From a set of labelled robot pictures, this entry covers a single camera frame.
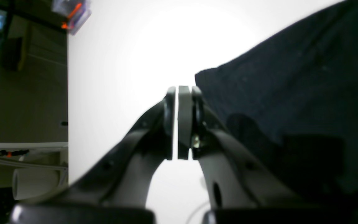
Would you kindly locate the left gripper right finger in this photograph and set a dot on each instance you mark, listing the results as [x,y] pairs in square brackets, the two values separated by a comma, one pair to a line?
[241,189]

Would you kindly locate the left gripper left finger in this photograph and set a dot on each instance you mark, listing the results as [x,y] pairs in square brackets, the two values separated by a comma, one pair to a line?
[115,189]

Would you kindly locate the black T-shirt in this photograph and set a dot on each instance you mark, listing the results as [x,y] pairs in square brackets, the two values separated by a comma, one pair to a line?
[292,100]

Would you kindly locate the orange clear component case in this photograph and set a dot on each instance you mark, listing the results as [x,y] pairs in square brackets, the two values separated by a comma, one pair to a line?
[76,13]

